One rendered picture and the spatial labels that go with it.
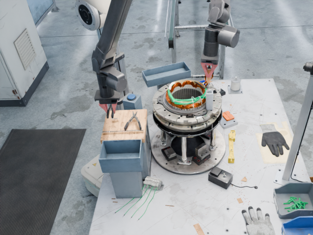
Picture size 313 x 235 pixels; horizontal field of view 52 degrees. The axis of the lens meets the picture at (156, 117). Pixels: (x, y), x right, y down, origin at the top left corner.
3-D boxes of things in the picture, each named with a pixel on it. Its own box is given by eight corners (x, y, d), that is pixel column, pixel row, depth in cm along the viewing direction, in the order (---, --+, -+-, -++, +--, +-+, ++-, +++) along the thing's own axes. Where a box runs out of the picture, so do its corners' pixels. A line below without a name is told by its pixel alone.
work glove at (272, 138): (292, 157, 156) (293, 154, 155) (264, 157, 158) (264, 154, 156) (281, 124, 174) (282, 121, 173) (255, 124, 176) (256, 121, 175)
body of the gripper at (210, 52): (219, 53, 129) (221, 36, 125) (217, 64, 121) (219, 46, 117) (203, 51, 130) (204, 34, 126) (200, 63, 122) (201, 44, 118)
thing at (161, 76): (185, 100, 197) (184, 60, 179) (191, 111, 189) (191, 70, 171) (146, 110, 193) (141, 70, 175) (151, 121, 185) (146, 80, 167)
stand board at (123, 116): (145, 142, 135) (144, 138, 134) (101, 144, 137) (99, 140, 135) (147, 112, 151) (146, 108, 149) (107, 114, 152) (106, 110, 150)
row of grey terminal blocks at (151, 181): (165, 184, 150) (164, 178, 147) (161, 192, 147) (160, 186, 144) (145, 179, 153) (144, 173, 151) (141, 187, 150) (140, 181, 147)
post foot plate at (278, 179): (273, 182, 146) (273, 181, 146) (277, 169, 152) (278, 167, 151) (293, 189, 142) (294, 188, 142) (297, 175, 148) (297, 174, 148)
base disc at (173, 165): (229, 174, 150) (229, 173, 150) (147, 174, 154) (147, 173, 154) (222, 120, 179) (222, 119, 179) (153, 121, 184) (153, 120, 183)
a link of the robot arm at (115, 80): (108, 50, 122) (91, 57, 117) (130, 58, 116) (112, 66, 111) (111, 78, 129) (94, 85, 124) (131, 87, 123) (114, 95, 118)
